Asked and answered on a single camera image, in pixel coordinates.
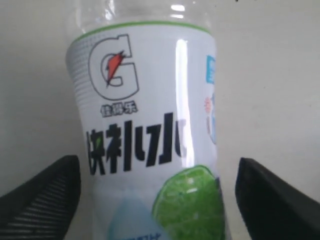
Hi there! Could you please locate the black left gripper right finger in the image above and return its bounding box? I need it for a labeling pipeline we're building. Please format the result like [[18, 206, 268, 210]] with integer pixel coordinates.
[[235, 157, 320, 240]]

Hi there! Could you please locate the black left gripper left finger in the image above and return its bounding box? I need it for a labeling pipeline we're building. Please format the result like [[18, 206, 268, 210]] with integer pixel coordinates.
[[0, 155, 82, 240]]

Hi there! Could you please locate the lime label Gatorade bottle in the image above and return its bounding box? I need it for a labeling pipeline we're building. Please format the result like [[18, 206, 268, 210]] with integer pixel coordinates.
[[66, 0, 231, 240]]

